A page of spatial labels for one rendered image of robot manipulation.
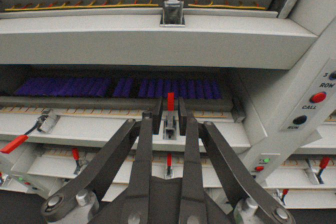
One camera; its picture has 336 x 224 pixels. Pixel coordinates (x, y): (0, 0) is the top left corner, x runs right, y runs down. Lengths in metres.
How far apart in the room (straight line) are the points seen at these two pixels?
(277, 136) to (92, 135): 0.35
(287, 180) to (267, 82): 0.36
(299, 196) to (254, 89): 0.60
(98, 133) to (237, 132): 0.29
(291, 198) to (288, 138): 0.49
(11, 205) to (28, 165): 0.48
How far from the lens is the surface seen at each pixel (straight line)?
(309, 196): 0.84
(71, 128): 0.34
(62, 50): 0.21
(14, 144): 0.33
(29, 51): 0.25
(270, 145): 0.31
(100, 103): 0.31
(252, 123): 0.28
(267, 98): 0.26
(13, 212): 1.04
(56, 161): 0.57
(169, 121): 0.24
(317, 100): 0.26
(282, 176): 0.55
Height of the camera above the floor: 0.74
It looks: 34 degrees down
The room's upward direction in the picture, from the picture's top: 1 degrees clockwise
